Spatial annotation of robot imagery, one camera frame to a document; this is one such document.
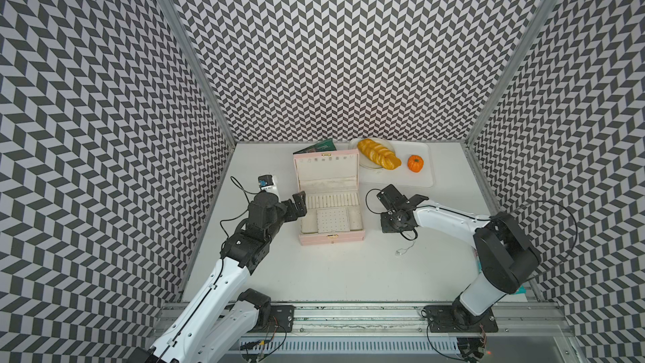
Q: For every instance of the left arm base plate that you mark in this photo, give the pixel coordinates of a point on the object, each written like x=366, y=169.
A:
x=280, y=318

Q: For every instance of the white plate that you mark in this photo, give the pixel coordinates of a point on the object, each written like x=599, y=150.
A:
x=365, y=161

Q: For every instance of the yellow braided bread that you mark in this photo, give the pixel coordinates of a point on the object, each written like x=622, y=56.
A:
x=379, y=154

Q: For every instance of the small orange pumpkin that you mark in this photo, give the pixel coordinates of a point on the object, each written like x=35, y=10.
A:
x=415, y=163

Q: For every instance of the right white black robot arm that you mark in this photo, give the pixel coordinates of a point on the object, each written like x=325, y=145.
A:
x=506, y=254

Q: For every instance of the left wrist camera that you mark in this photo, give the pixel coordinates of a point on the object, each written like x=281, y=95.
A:
x=267, y=183

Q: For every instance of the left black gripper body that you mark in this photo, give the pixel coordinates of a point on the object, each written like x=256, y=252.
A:
x=285, y=213

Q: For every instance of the pink jewelry box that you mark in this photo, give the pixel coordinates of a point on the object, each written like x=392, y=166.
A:
x=330, y=181

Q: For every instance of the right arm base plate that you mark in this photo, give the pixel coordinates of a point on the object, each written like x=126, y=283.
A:
x=458, y=320

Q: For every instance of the green crisp bag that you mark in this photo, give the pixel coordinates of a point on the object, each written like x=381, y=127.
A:
x=321, y=146

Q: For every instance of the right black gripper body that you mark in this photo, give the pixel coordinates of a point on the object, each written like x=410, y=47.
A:
x=390, y=223

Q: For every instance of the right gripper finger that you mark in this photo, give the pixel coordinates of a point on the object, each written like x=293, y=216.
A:
x=415, y=201
x=390, y=196

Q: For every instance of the colourful candy bag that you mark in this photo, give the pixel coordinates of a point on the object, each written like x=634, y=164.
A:
x=519, y=291

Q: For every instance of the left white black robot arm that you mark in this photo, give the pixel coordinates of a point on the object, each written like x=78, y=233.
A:
x=221, y=312

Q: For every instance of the white cutting board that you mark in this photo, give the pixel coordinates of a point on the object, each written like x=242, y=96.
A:
x=402, y=176

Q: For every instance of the aluminium front rail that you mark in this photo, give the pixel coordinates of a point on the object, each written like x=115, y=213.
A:
x=541, y=319

